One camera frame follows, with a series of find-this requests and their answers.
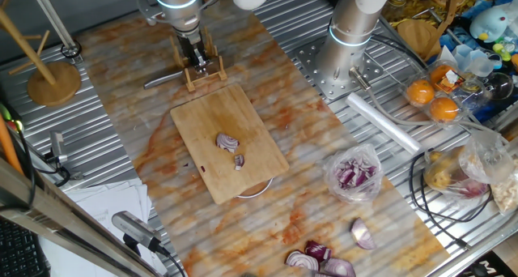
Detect orange stick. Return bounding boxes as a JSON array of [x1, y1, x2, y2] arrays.
[[0, 113, 23, 175]]

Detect pale red onion wedge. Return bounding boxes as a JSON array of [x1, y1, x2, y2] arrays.
[[350, 216, 378, 251]]

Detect clear plastic orange container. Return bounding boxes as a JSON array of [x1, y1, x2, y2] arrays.
[[400, 58, 470, 128]]

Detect wooden mug tree stand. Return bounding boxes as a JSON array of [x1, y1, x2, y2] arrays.
[[0, 0, 82, 107]]

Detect orange fruit with label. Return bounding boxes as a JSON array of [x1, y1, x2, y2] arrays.
[[429, 64, 456, 87]]

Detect large red onion chunk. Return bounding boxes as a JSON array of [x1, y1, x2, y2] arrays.
[[215, 132, 240, 154]]

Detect clear plastic cups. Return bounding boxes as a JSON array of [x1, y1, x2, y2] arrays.
[[452, 44, 497, 78]]

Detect bag of chopped onion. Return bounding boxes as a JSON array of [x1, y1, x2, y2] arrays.
[[322, 143, 384, 205]]

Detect grey camera on clamp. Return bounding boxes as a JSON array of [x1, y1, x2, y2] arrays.
[[42, 130, 84, 188]]

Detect black power cable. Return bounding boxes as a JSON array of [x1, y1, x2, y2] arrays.
[[408, 149, 495, 249]]

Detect green yellow small toys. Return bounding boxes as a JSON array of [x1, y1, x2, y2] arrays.
[[491, 41, 513, 62]]

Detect grey camera with cable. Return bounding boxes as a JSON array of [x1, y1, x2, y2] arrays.
[[111, 211, 187, 277]]

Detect clear bag of garlic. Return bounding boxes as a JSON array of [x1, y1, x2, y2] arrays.
[[459, 129, 518, 215]]

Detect dark glass bowl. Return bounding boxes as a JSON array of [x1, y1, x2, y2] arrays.
[[483, 71, 515, 101]]

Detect black box with letters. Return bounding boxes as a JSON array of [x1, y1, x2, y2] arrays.
[[456, 250, 518, 277]]

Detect blue plush toy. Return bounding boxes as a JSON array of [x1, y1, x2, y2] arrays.
[[469, 5, 511, 43]]

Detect white stand pole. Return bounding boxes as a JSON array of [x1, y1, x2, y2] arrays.
[[26, 0, 84, 62]]

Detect wooden cutting board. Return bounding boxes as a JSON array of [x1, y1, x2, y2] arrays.
[[169, 83, 291, 206]]

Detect black keyboard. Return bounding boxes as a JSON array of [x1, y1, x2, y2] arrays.
[[0, 218, 52, 277]]

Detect plastic bag of potatoes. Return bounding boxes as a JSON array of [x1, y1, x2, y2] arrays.
[[422, 145, 493, 201]]

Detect wooden peg knife rack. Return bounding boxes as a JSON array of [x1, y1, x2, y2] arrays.
[[168, 25, 228, 93]]

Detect metal frame beam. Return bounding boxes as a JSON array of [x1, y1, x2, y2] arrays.
[[0, 157, 157, 277]]

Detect white plastic film roll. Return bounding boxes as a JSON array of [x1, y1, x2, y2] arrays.
[[345, 92, 424, 156]]

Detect steel cleaver knife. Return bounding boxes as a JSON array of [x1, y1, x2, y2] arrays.
[[143, 58, 223, 90]]

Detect stack of white papers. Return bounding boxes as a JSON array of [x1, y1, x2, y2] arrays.
[[38, 177, 169, 277]]

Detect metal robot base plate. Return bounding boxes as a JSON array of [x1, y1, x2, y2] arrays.
[[294, 36, 385, 101]]

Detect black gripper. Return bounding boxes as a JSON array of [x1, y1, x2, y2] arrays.
[[176, 25, 210, 75]]

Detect dark purple onion wedge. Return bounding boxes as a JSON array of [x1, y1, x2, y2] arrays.
[[304, 239, 333, 263]]

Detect orange marble pattern mat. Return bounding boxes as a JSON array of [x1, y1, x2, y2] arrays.
[[74, 0, 451, 277]]

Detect ringed red onion half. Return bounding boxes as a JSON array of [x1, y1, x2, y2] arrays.
[[285, 249, 321, 272]]

